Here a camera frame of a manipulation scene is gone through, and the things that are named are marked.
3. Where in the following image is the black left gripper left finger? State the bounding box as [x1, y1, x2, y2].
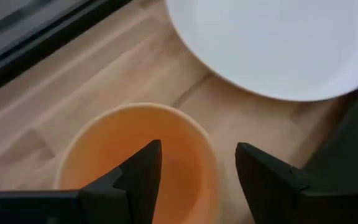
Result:
[78, 139, 163, 224]

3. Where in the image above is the black aluminium table frame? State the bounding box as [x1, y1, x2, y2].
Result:
[0, 0, 133, 100]

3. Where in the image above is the orange plastic cup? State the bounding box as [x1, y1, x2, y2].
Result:
[53, 102, 222, 224]

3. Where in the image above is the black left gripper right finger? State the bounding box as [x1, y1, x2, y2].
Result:
[234, 142, 306, 224]

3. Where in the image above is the black plastic tray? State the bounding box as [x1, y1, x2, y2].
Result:
[301, 73, 358, 195]

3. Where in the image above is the white round plate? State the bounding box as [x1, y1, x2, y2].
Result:
[165, 0, 358, 103]

